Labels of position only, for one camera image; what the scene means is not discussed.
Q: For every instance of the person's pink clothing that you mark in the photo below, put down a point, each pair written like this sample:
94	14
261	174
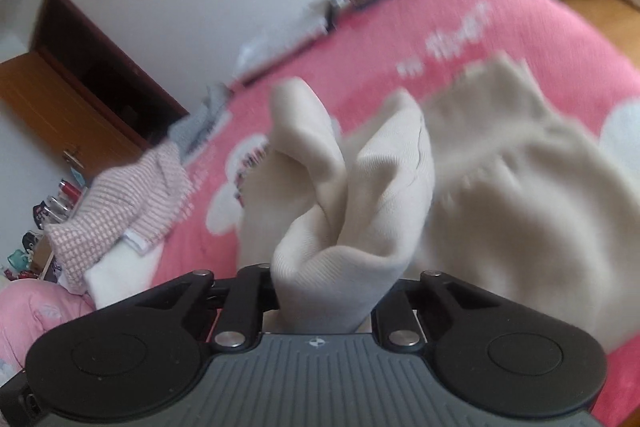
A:
35	322

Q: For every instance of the pink white houndstooth sweater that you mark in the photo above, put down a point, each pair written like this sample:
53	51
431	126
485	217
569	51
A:
125	207

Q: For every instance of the white fleece cloth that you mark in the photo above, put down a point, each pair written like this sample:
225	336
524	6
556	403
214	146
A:
120	277

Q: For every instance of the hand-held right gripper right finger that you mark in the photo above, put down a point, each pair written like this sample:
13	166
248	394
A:
395	309

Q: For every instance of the wooden door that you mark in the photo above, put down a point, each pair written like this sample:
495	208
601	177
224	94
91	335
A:
55	107

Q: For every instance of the red bottle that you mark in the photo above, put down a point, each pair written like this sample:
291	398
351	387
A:
69	189

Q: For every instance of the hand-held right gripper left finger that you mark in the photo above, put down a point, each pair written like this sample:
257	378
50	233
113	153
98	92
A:
255	289

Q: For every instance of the pink floral blanket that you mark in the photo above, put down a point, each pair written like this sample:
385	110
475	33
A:
400	37

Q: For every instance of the dark door frame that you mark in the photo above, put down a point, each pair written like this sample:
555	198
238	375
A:
110	72

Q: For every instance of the white folded garment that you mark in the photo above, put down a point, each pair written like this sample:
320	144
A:
280	42

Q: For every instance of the beige zip jacket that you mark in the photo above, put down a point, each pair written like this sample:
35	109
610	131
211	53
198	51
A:
375	207

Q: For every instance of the grey garment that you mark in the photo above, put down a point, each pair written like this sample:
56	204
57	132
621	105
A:
200	122

